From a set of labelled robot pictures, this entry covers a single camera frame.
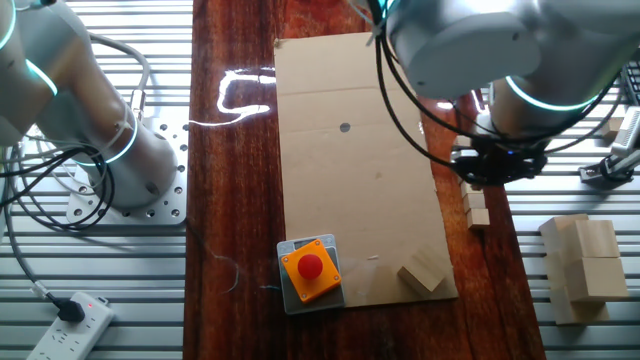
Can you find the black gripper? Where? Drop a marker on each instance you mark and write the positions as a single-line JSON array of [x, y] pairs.
[[500, 167]]

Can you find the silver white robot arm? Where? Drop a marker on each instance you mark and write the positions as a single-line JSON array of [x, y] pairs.
[[100, 140]]

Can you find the large wooden cube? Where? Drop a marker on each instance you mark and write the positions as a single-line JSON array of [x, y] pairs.
[[555, 227], [597, 279], [425, 272], [597, 239]]

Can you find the medium wooden block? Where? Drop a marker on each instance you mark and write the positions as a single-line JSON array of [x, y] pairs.
[[611, 129]]

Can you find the black keyboard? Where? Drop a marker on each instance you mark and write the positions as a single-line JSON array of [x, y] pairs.
[[634, 85]]

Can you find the brown cardboard sheet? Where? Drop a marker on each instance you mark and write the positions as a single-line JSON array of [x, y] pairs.
[[340, 200]]

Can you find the orange emergency stop button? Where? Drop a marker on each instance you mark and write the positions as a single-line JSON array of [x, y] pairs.
[[310, 270]]

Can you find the dark red wooden board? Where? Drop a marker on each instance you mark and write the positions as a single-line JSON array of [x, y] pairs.
[[235, 200]]

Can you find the white power strip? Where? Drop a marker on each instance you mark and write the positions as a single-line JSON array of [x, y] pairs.
[[70, 340]]

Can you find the metal camera mount arm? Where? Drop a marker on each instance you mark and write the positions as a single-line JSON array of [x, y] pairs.
[[600, 172]]

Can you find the silver depth camera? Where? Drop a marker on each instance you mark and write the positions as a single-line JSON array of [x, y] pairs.
[[629, 132]]

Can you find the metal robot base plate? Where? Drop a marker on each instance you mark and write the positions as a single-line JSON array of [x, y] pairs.
[[170, 200]]

